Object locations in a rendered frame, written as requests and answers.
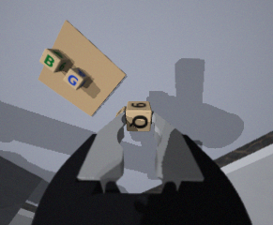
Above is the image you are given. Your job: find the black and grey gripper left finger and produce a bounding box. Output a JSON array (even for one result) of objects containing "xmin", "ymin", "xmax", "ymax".
[{"xmin": 31, "ymin": 111, "xmax": 127, "ymax": 225}]

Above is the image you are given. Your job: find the tan flat mat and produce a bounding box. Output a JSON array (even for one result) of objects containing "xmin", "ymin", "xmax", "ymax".
[{"xmin": 38, "ymin": 20, "xmax": 126, "ymax": 116}]

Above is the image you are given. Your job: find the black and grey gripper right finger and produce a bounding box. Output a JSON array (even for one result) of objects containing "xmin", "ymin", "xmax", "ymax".
[{"xmin": 151, "ymin": 111, "xmax": 252, "ymax": 225}]

